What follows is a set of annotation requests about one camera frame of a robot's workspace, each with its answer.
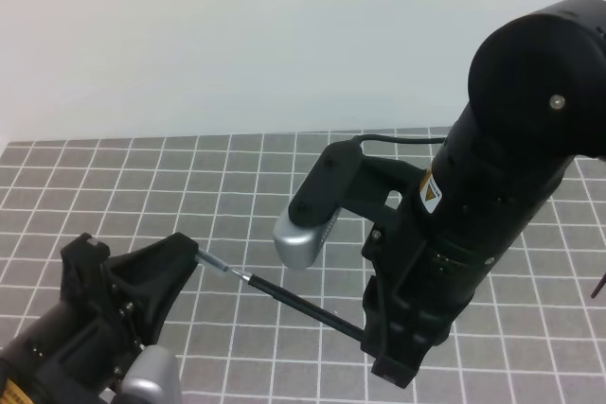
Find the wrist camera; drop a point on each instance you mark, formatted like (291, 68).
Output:
(153, 378)
(304, 225)

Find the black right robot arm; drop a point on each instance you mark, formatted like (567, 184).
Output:
(536, 101)

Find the clear black pen cap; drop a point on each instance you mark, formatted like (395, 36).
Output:
(212, 262)

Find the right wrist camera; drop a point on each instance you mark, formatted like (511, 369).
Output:
(304, 225)

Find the grey grid tablecloth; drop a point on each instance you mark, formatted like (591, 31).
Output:
(534, 332)

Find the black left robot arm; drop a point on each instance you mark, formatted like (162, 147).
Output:
(19, 361)

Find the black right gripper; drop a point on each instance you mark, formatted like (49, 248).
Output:
(436, 233)

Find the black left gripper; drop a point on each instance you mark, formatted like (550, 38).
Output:
(149, 281)

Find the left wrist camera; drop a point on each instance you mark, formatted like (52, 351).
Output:
(153, 378)

